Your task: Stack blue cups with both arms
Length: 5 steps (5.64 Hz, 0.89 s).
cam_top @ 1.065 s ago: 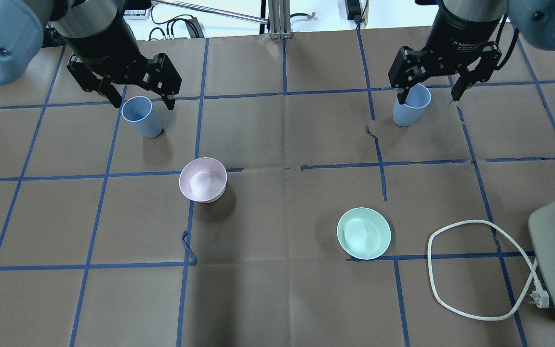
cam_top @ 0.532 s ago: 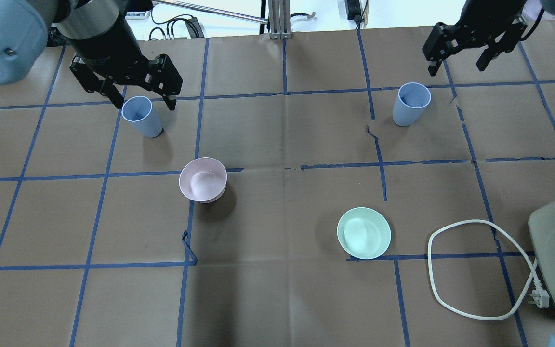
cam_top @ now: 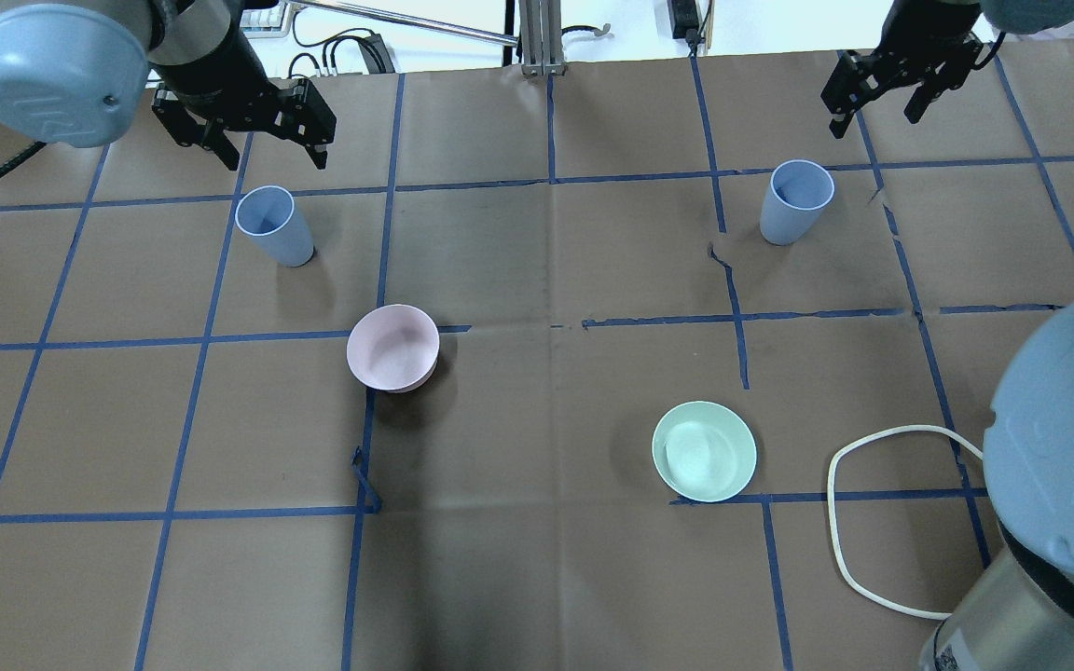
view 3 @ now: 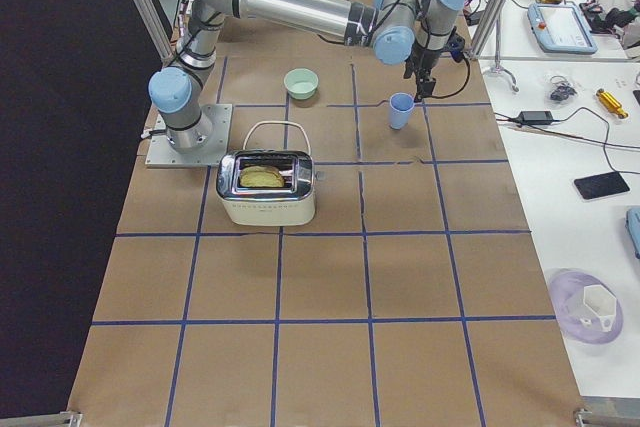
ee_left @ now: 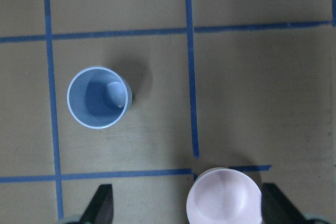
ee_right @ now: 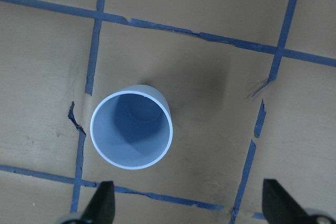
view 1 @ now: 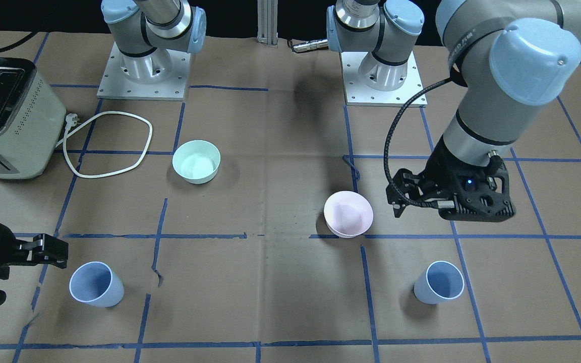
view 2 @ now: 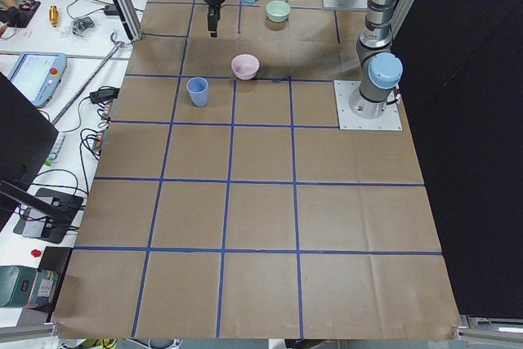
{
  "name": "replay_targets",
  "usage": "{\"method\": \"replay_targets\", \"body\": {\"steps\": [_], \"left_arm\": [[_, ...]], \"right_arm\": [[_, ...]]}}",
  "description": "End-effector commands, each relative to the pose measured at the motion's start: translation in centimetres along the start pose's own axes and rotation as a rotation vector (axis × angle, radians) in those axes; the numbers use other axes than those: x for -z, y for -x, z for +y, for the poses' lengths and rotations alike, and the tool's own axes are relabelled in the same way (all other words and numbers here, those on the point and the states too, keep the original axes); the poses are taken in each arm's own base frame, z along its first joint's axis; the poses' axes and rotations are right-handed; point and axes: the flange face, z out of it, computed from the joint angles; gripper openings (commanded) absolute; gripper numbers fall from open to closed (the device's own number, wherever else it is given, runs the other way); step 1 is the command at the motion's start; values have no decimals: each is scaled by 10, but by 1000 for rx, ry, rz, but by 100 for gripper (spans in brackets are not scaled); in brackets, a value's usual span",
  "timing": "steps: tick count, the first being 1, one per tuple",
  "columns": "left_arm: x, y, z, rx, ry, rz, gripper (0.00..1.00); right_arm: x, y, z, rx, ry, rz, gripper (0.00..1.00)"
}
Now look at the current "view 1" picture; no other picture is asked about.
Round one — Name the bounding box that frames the cream toaster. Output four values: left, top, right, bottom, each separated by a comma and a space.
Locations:
0, 57, 67, 179

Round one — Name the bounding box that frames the blue cup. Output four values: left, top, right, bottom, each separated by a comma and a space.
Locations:
414, 261, 466, 304
69, 261, 125, 308

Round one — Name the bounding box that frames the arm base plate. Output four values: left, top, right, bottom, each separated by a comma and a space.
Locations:
97, 44, 193, 101
340, 51, 423, 107

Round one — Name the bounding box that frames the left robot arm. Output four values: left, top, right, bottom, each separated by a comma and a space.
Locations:
383, 1, 581, 222

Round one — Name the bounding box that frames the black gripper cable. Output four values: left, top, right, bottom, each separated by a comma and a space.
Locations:
383, 78, 465, 207

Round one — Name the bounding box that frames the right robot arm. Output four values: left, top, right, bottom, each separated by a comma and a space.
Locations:
0, 1, 207, 305

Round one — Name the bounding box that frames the green bowl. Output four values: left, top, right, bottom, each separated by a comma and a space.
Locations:
171, 140, 221, 185

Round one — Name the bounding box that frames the pink bowl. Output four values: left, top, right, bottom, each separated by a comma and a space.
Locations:
323, 191, 374, 238

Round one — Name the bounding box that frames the white power cable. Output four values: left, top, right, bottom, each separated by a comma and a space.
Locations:
56, 111, 153, 179

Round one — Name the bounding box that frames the aluminium frame post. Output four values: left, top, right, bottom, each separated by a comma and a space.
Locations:
256, 0, 278, 48

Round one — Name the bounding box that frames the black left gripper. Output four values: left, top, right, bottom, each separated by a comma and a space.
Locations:
385, 141, 516, 222

